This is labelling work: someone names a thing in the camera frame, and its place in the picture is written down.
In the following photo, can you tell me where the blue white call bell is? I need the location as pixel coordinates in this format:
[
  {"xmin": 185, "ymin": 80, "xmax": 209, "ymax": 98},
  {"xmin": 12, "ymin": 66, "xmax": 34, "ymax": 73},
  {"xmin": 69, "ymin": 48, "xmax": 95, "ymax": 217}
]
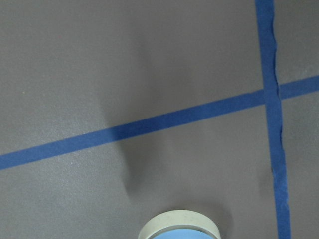
[{"xmin": 138, "ymin": 210, "xmax": 221, "ymax": 239}]

